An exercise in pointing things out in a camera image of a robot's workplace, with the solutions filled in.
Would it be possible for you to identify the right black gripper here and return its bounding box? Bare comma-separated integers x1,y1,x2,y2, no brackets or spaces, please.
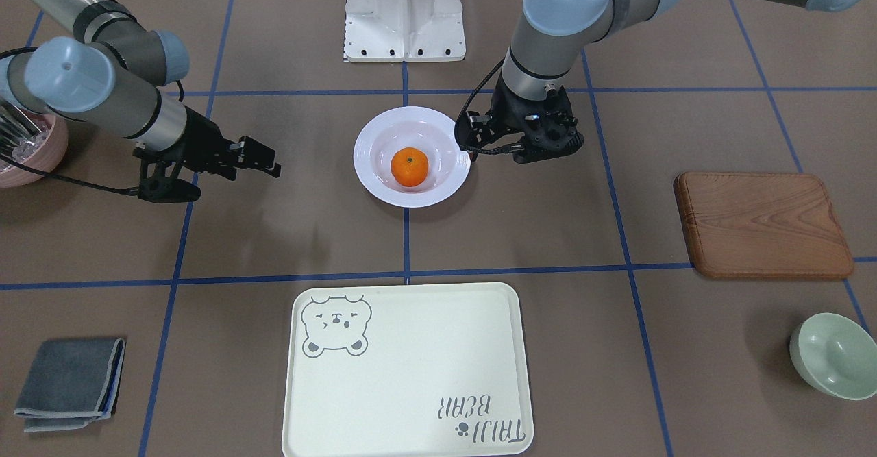
134,107,282,203

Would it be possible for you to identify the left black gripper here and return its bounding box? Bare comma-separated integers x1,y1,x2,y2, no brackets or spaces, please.
455,79,584,164

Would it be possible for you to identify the white plate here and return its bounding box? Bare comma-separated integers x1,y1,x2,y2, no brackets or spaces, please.
353,106,471,208

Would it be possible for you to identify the orange fruit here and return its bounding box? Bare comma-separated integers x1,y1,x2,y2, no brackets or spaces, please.
391,146,429,188

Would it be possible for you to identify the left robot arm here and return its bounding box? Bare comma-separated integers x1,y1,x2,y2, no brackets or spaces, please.
455,0,861,164

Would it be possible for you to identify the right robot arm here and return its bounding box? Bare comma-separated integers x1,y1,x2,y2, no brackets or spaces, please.
2,0,282,203

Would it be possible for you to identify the wooden tray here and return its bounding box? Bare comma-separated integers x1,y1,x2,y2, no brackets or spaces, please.
674,172,854,280

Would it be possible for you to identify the cream bear tray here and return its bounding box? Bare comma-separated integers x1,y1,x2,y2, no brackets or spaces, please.
281,282,535,456

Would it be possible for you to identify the pink bowl with ice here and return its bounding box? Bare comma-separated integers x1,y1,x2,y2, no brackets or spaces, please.
1,110,69,188

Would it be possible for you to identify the folded grey cloth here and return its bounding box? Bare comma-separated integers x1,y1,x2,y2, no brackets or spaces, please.
14,336,126,433

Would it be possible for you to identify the green bowl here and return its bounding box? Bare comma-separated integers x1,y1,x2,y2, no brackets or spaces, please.
789,312,876,401

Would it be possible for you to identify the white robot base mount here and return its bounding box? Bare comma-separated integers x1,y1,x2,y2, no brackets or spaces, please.
343,0,467,63

